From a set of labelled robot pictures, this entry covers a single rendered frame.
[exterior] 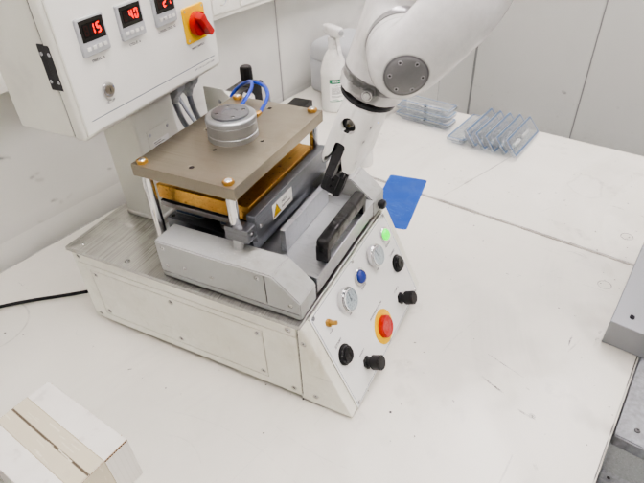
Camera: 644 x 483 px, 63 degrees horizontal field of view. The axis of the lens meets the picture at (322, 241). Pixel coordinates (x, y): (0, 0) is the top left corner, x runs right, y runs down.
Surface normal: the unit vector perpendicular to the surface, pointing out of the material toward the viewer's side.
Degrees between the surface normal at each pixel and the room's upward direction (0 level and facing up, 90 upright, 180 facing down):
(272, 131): 0
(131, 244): 0
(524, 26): 90
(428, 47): 94
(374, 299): 65
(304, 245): 0
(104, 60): 90
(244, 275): 90
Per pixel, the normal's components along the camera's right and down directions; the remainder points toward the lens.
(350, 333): 0.80, -0.11
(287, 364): -0.44, 0.56
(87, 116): 0.90, 0.25
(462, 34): 0.24, 0.68
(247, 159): -0.04, -0.79
